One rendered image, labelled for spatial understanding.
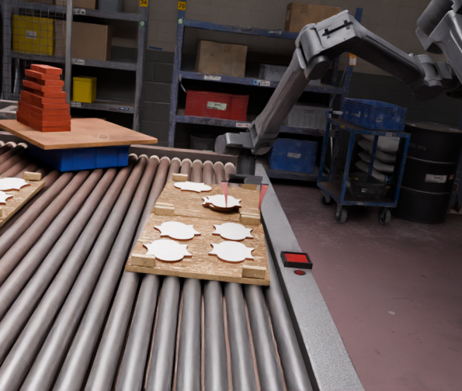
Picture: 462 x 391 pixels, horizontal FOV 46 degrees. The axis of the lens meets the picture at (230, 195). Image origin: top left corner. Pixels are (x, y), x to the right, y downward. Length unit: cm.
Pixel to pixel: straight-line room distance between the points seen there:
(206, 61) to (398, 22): 232
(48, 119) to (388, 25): 505
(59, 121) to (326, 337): 153
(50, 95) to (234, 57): 375
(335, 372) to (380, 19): 591
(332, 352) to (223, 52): 493
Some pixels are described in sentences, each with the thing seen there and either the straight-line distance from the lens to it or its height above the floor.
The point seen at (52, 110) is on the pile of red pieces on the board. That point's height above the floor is 113.
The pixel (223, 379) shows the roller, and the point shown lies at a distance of 100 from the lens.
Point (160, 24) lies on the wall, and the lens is 644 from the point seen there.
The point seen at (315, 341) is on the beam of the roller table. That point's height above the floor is 91.
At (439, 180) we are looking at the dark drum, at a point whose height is 43.
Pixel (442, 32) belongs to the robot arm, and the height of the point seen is 153.
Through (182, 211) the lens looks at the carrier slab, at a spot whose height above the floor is 94.
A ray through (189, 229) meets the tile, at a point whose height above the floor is 94.
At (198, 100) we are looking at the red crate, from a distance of 581.
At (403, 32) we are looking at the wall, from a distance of 685.
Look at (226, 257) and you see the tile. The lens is 141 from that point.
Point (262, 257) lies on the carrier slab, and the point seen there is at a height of 94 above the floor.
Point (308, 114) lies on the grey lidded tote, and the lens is 598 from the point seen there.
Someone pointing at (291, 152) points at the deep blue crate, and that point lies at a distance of 603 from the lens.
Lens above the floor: 149
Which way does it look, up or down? 16 degrees down
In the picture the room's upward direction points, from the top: 6 degrees clockwise
